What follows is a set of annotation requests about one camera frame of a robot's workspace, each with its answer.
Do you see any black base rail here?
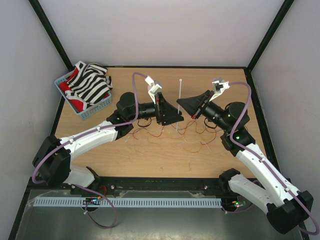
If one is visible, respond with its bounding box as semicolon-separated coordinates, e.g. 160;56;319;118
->
27;176;293;198

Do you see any black white striped cloth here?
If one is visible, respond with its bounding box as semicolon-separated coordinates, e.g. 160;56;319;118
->
67;61;113;106

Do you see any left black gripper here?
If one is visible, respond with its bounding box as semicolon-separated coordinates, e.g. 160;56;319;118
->
128;91;184;125

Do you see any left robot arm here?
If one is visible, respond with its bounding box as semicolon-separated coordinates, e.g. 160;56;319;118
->
32;92;184;194

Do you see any red cloth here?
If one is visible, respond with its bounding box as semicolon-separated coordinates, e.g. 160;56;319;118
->
58;68;88;113

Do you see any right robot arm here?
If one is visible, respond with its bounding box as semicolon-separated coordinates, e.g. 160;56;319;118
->
176;90;320;235

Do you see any white zip tie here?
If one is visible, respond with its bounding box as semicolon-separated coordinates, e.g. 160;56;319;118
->
174;78;183;140

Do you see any black frame post right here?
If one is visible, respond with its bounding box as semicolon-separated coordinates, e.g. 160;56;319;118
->
246;0;295;72

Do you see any circuit board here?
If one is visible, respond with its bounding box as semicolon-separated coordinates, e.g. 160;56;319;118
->
231;200;247;208
82;197;101;206

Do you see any light blue plastic basket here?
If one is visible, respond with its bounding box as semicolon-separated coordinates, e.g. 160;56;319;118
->
54;72;112;120

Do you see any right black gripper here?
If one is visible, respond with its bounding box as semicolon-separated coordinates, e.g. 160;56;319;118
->
177;89;231;132

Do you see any light blue slotted cable duct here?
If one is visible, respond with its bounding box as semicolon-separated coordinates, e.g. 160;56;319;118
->
32;197;222;209

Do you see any black frame post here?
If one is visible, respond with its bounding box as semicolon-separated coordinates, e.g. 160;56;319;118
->
28;0;73;71
246;0;295;72

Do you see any left circuit board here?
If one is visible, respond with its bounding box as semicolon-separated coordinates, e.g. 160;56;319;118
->
82;197;101;206

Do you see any white wire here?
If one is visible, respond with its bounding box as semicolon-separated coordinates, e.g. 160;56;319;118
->
139;124;227;156

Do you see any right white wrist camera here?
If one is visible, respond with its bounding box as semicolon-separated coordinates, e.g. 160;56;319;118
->
210;77;230;102

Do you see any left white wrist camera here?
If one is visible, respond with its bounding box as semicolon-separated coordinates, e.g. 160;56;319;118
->
144;76;162;102

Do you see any black frame post left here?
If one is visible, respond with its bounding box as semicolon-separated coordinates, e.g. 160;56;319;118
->
28;0;73;71

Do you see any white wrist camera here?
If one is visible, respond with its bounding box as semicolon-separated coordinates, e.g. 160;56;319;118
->
210;77;230;102
144;76;162;102

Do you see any right circuit board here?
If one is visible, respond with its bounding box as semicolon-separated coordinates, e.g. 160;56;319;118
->
231;200;247;208

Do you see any purple wire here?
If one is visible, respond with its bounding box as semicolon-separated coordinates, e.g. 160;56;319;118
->
134;119;221;136

